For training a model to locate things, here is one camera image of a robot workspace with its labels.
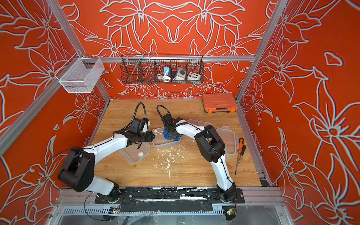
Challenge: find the blue white small box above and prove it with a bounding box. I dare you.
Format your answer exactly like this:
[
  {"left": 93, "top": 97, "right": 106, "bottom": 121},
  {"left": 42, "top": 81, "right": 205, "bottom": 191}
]
[{"left": 163, "top": 67, "right": 170, "bottom": 77}]

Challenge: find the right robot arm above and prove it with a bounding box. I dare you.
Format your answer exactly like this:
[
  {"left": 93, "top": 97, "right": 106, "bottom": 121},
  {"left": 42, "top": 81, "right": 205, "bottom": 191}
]
[{"left": 157, "top": 105, "right": 237, "bottom": 203}]

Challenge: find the white button box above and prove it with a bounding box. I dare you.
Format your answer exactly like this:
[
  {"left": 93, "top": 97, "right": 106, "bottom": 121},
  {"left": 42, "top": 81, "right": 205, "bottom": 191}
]
[{"left": 187, "top": 72, "right": 201, "bottom": 82}]

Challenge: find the clear acrylic box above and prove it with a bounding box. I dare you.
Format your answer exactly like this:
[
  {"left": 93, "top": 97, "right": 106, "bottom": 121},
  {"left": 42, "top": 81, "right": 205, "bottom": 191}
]
[{"left": 56, "top": 58, "right": 105, "bottom": 93}]

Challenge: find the blue cloth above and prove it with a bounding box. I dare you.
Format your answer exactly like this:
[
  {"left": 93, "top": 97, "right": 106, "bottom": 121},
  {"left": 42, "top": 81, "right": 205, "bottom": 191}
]
[{"left": 164, "top": 128, "right": 181, "bottom": 141}]

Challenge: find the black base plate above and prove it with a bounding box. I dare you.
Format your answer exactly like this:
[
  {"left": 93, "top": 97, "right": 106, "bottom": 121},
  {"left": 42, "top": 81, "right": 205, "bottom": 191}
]
[{"left": 95, "top": 187, "right": 245, "bottom": 215}]

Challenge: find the clear lunch box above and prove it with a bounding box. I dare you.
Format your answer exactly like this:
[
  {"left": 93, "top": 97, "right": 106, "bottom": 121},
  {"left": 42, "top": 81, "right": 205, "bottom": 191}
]
[{"left": 187, "top": 119, "right": 213, "bottom": 127}]

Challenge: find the black wire basket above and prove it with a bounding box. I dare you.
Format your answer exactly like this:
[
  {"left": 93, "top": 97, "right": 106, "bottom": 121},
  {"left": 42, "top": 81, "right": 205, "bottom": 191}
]
[{"left": 120, "top": 54, "right": 205, "bottom": 84}]

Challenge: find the orange tool case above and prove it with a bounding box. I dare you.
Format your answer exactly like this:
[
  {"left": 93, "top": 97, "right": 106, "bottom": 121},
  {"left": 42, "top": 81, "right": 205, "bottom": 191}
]
[{"left": 202, "top": 93, "right": 238, "bottom": 113}]

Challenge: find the orange handled screwdriver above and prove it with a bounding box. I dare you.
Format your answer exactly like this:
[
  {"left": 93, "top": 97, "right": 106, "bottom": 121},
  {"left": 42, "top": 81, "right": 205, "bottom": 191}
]
[{"left": 234, "top": 138, "right": 244, "bottom": 175}]

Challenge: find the clear lunch box lid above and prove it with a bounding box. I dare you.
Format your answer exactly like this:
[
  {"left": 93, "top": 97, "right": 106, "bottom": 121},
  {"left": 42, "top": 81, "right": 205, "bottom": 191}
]
[{"left": 216, "top": 126, "right": 239, "bottom": 157}]

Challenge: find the black handled screwdriver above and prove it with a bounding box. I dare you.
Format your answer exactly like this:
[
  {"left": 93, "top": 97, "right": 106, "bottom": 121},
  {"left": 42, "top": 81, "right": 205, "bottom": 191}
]
[{"left": 237, "top": 145, "right": 247, "bottom": 163}]

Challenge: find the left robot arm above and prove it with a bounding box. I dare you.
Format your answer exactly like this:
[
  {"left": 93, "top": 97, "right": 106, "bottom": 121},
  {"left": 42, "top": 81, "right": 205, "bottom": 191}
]
[{"left": 57, "top": 102, "right": 155, "bottom": 203}]

